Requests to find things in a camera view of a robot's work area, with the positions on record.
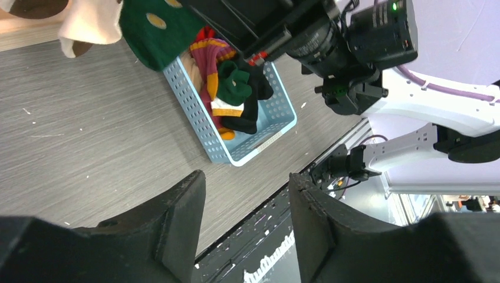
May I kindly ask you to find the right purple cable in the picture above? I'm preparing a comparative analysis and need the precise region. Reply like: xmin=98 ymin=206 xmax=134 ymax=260
xmin=357 ymin=64 xmax=500 ymax=147

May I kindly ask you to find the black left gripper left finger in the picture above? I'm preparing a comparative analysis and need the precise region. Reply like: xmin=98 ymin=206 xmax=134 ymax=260
xmin=1 ymin=170 xmax=206 ymax=282

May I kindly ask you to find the striped beige sock front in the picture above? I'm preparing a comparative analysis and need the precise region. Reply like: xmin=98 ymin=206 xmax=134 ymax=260
xmin=181 ymin=54 xmax=204 ymax=93

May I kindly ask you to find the wooden hanger stand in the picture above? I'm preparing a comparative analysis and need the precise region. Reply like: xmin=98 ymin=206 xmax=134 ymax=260
xmin=1 ymin=8 xmax=68 ymax=51

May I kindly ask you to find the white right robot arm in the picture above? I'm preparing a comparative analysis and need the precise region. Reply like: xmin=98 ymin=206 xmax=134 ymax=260
xmin=182 ymin=1 xmax=499 ymax=191

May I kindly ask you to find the green dotted sock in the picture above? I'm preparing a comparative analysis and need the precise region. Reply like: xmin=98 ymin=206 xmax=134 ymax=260
xmin=119 ymin=0 xmax=205 ymax=71
xmin=210 ymin=61 xmax=252 ymax=117

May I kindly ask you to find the green dotted sock front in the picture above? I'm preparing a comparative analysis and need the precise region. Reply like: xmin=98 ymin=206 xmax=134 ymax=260
xmin=210 ymin=61 xmax=252 ymax=117

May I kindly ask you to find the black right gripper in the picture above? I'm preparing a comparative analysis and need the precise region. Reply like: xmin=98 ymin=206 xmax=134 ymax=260
xmin=181 ymin=1 xmax=375 ymax=78

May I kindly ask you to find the light blue plastic basket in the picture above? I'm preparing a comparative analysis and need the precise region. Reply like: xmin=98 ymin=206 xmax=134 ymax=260
xmin=163 ymin=58 xmax=297 ymax=167

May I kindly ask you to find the beige brown-cuffed sock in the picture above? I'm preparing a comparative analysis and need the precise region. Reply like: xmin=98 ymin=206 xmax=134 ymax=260
xmin=0 ymin=0 xmax=124 ymax=60

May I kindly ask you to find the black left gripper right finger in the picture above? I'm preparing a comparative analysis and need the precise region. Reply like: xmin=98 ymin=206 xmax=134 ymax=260
xmin=288 ymin=173 xmax=499 ymax=282

